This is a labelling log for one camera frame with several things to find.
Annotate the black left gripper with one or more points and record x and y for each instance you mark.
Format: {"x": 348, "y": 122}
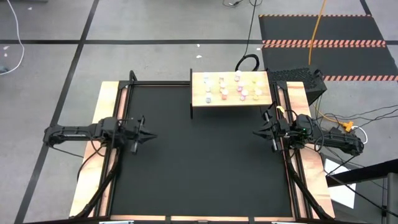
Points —
{"x": 132, "y": 130}

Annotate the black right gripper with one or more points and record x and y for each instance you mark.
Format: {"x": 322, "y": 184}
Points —
{"x": 280, "y": 130}

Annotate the red pill bottle white cap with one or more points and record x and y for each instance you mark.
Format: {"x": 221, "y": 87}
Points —
{"x": 224, "y": 95}

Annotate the blue pill bottle white cap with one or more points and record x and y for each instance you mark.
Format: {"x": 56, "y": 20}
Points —
{"x": 206, "y": 77}
{"x": 208, "y": 98}

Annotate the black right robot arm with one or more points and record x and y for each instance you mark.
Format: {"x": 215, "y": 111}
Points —
{"x": 339, "y": 141}

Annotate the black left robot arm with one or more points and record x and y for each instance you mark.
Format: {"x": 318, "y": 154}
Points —
{"x": 74, "y": 132}

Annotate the yellow tape tag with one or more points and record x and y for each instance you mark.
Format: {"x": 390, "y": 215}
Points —
{"x": 280, "y": 109}

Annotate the black perforated computer case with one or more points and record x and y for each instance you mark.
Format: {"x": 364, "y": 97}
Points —
{"x": 298, "y": 76}

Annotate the orange power connector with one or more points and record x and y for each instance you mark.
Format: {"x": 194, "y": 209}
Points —
{"x": 347, "y": 126}

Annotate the white paper sheet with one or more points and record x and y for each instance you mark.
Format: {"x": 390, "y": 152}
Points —
{"x": 342, "y": 193}

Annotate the black floor mat orange stripes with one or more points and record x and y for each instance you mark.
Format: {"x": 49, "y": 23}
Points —
{"x": 289, "y": 28}

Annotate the black stand beam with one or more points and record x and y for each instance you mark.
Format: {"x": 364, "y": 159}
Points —
{"x": 367, "y": 171}

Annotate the black table frame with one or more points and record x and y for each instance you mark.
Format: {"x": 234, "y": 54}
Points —
{"x": 161, "y": 83}

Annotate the wooden shelf black metal frame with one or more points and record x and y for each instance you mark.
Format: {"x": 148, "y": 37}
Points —
{"x": 199, "y": 93}

